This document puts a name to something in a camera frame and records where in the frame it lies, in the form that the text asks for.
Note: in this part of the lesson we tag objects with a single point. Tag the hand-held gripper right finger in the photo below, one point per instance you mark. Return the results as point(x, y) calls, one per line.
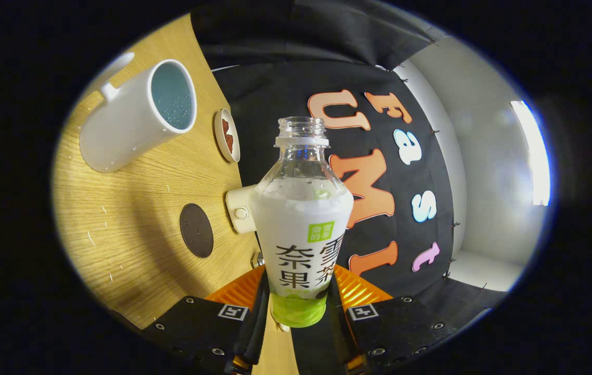
point(384, 328)

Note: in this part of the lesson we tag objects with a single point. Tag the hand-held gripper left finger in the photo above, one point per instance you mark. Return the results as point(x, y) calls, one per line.
point(207, 325)

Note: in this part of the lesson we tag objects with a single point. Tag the dark round coaster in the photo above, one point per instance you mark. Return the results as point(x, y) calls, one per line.
point(197, 230)

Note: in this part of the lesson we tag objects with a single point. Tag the clear juice bottle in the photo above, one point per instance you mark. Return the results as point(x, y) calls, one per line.
point(296, 229)

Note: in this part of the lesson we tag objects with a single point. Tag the wooden table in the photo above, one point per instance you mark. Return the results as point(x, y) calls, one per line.
point(139, 229)

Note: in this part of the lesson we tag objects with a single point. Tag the white toaster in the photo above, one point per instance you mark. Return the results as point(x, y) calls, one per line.
point(238, 208)

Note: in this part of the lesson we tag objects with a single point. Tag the red meat piece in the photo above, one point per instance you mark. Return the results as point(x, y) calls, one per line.
point(225, 127)
point(229, 144)

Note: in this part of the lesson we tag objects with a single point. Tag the white round plate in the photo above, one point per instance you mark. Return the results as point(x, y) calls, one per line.
point(219, 138)

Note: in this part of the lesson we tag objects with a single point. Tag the large ceiling light panel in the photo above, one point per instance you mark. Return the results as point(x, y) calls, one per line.
point(532, 156)

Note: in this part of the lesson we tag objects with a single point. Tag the black backdrop cloth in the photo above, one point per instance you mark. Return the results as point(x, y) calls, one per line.
point(275, 88)

